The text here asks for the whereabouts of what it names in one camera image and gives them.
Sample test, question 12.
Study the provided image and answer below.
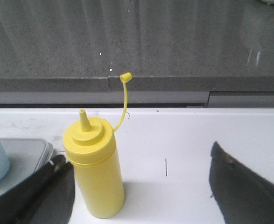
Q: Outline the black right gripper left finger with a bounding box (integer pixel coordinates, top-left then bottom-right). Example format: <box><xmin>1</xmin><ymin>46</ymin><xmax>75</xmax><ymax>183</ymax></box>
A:
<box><xmin>0</xmin><ymin>155</ymin><xmax>75</xmax><ymax>224</ymax></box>

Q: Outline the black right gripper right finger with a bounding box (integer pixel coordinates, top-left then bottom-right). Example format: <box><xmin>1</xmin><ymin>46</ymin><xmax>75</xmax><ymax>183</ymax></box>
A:
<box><xmin>209</xmin><ymin>142</ymin><xmax>274</xmax><ymax>224</ymax></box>

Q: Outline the yellow squeeze bottle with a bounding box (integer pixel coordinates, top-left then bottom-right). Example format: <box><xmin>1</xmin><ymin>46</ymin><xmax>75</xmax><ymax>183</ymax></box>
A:
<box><xmin>63</xmin><ymin>72</ymin><xmax>133</xmax><ymax>219</ymax></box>

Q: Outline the silver electronic kitchen scale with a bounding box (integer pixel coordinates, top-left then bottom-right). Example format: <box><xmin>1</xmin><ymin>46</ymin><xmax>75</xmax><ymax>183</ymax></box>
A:
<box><xmin>0</xmin><ymin>138</ymin><xmax>55</xmax><ymax>196</ymax></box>

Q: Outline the grey stone counter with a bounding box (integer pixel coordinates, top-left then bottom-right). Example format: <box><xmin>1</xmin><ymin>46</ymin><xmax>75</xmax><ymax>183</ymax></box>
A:
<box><xmin>0</xmin><ymin>0</ymin><xmax>274</xmax><ymax>108</ymax></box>

